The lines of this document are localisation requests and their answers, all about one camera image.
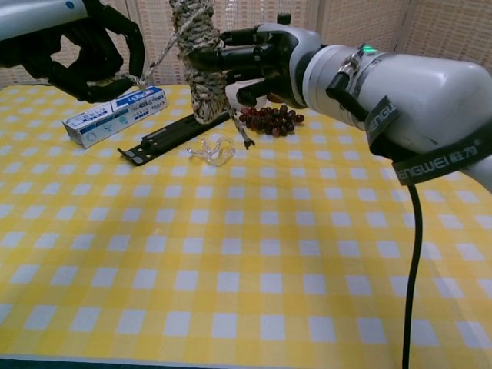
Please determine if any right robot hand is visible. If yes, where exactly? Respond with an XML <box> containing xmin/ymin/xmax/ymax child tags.
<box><xmin>187</xmin><ymin>22</ymin><xmax>324</xmax><ymax>112</ymax></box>

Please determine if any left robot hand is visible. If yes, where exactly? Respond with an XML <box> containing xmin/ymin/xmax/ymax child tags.
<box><xmin>0</xmin><ymin>0</ymin><xmax>147</xmax><ymax>104</ymax></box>

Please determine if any speckled beige rope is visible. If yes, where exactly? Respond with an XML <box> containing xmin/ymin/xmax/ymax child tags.
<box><xmin>132</xmin><ymin>0</ymin><xmax>257</xmax><ymax>150</ymax></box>

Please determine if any dark vinegar bottle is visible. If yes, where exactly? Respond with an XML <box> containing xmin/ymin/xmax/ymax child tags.
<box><xmin>265</xmin><ymin>12</ymin><xmax>293</xmax><ymax>104</ymax></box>

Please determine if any red grape bunch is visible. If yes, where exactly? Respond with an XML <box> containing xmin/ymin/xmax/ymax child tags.
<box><xmin>238</xmin><ymin>104</ymin><xmax>305</xmax><ymax>138</ymax></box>

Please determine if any white upturned bowl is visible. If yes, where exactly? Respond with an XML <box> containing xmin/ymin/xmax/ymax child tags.
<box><xmin>224</xmin><ymin>78</ymin><xmax>268</xmax><ymax>111</ymax></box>

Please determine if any blue white toothpaste box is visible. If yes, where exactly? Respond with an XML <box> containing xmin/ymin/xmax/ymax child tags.
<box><xmin>61</xmin><ymin>85</ymin><xmax>169</xmax><ymax>149</ymax></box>

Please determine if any woven bamboo folding screen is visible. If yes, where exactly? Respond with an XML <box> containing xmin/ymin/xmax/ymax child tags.
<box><xmin>0</xmin><ymin>0</ymin><xmax>492</xmax><ymax>88</ymax></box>

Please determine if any clear plastic hook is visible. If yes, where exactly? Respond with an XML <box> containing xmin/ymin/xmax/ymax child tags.
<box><xmin>186</xmin><ymin>134</ymin><xmax>236</xmax><ymax>168</ymax></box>

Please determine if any yellow checkered tablecloth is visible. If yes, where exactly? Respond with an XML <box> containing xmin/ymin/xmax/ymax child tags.
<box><xmin>0</xmin><ymin>84</ymin><xmax>492</xmax><ymax>366</ymax></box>

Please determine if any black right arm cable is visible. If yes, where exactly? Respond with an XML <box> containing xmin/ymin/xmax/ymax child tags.
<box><xmin>325</xmin><ymin>71</ymin><xmax>424</xmax><ymax>369</ymax></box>

